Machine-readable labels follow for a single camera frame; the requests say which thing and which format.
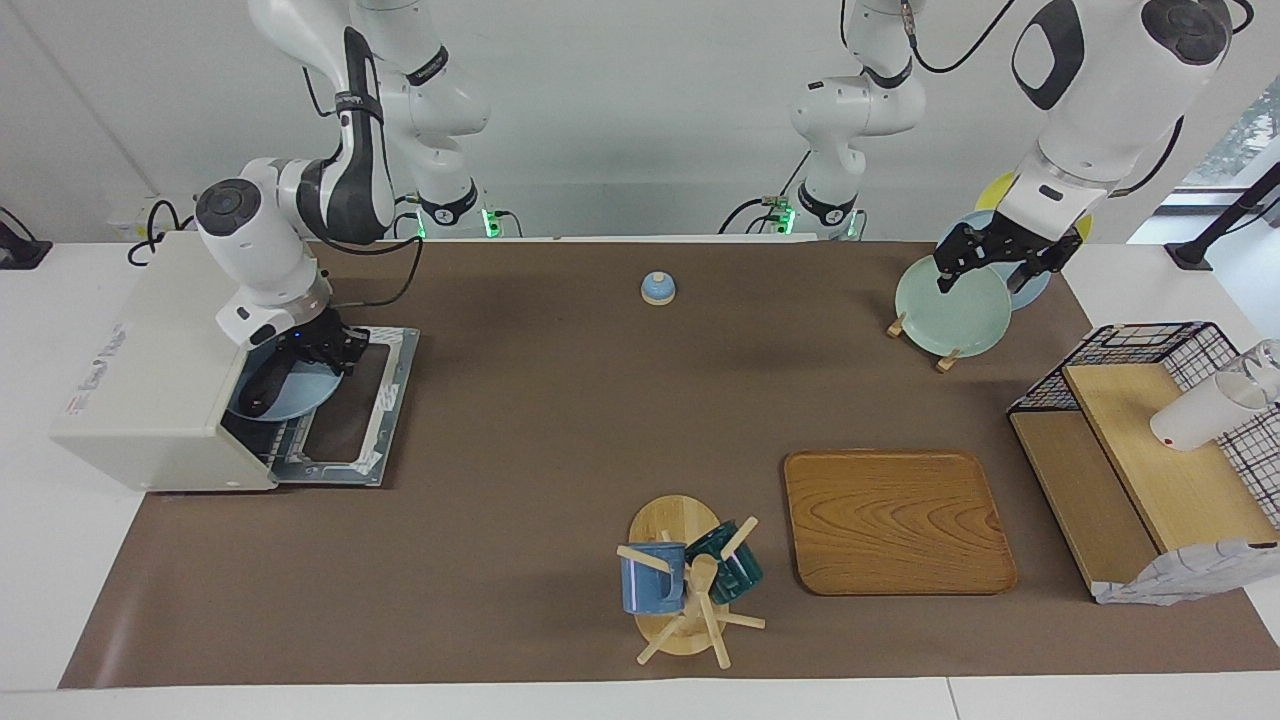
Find glass oven door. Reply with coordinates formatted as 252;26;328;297
270;327;421;488

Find wooden plate rack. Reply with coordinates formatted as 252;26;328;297
886;312;963;374

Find dark purple eggplant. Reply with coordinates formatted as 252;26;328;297
238;356;299;418

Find white patterned cloth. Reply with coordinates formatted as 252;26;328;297
1093;538;1280;607

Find white toaster oven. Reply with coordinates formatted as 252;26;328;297
50;230;321;493

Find wooden serving tray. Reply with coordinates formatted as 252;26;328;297
783;449;1019;597

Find wooden shelf box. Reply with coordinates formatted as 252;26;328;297
1008;362;1280;601

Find pale green plate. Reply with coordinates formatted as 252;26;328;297
894;252;1013;358

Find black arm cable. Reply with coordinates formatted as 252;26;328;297
898;0;1019;76
300;60;423;311

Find black oven power cable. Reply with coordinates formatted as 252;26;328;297
127;198;201;266

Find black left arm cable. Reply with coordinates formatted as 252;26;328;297
898;0;1019;76

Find black metal stand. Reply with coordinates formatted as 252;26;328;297
1165;160;1280;271

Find brown table mat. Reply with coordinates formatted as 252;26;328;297
58;240;1280;689

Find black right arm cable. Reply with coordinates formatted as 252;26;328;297
300;60;423;311

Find black clamp base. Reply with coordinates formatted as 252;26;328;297
0;207;53;271

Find blue mug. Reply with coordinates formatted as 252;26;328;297
620;542;687;616

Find white cup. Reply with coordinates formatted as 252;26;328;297
1149;368;1273;452

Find black wire basket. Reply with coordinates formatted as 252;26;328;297
1007;321;1280;531

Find wooden mug tree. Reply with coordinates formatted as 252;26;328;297
615;494;768;670

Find small light blue plate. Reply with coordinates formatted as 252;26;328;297
225;350;346;421

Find large light blue plate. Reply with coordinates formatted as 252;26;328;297
935;210;1053;311

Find dark green mug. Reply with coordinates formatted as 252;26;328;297
685;520;764;606

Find yellow plate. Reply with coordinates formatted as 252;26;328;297
975;170;1093;243

